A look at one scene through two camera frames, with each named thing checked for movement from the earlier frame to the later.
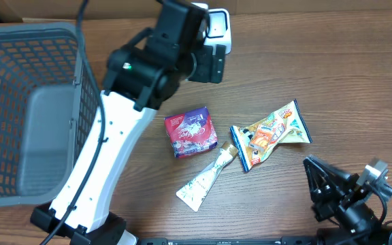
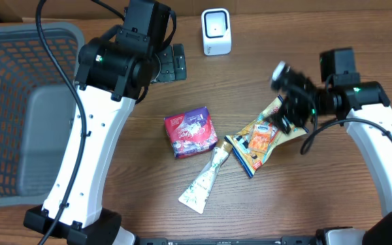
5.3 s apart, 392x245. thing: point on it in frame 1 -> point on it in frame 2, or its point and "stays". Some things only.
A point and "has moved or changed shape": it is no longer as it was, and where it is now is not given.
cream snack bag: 256,140 has moved or changed shape
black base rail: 282,241 stays
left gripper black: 210,67 -> 173,62
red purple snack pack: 191,132 stays
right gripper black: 330,197 -> 289,111
